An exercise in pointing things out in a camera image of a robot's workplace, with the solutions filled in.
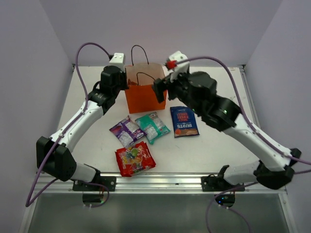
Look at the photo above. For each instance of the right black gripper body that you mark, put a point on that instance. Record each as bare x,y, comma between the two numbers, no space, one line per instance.
177,89

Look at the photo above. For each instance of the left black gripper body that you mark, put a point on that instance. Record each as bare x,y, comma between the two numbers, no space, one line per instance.
123,84

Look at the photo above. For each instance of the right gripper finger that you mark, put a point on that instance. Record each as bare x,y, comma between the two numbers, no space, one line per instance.
159,89
164,81

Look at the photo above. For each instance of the orange paper bag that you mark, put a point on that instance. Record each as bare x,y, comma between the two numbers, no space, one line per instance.
141,98

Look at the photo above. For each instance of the red candy bag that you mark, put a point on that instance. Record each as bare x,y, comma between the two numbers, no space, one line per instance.
134,160

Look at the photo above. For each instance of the red Doritos chip bag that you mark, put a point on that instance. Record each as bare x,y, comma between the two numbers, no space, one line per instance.
130,82

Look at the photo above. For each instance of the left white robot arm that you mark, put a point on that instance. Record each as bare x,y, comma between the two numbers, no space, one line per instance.
54,154

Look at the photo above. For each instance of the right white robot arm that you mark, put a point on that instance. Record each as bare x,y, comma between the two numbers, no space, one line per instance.
273,169

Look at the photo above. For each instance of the blue Burts chip bag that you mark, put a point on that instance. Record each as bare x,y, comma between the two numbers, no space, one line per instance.
184,122

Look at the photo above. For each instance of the teal snack packet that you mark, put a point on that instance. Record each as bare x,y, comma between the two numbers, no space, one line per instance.
153,126

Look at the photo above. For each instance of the purple snack packet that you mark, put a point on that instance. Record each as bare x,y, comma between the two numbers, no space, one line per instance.
127,132

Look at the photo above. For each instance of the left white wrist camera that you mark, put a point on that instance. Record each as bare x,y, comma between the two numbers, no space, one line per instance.
118,60

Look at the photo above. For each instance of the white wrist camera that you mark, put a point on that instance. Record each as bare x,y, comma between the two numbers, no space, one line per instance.
178,64
118,60

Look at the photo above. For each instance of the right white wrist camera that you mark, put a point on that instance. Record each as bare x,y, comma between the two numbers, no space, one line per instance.
178,64

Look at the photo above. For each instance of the aluminium mounting rail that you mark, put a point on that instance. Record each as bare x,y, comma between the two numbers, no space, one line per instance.
153,183

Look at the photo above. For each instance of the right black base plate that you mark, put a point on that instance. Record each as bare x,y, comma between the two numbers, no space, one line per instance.
212,183

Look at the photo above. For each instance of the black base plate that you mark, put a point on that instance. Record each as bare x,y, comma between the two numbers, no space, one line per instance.
103,183
212,183

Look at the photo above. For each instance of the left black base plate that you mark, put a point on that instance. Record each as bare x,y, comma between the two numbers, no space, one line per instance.
103,183

